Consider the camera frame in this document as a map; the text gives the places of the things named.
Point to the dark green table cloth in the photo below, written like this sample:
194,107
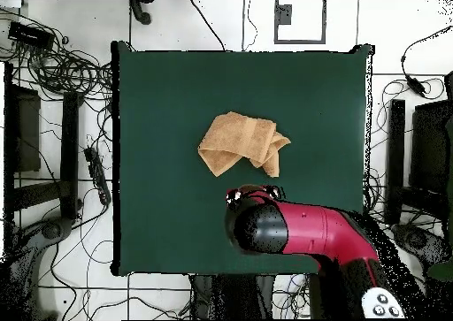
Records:
170,123

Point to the black box device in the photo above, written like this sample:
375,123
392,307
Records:
30,35

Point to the black stand frame beam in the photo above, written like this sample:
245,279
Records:
69,140

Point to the small gray square plate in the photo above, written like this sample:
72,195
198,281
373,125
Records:
284,15

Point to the gray square floor frame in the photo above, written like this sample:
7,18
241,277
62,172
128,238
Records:
300,41

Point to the tan terry towel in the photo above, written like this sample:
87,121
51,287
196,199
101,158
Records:
233,137

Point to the black table base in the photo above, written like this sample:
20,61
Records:
233,296

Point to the black power strip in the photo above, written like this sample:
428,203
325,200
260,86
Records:
97,174

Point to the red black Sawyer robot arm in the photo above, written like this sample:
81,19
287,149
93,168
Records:
308,229

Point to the gray tripod base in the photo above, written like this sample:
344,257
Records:
416,239
53,230

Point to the dark flat panel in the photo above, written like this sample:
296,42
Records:
430,147
26,130

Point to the black upright stand beam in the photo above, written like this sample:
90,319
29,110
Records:
396,151

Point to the person's dark shoe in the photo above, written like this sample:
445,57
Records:
143,16

